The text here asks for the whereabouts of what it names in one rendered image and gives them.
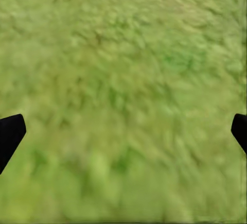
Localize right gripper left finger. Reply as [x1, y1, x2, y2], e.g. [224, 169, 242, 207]
[0, 114, 26, 175]

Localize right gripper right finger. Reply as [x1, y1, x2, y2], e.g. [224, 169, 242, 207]
[231, 113, 247, 154]

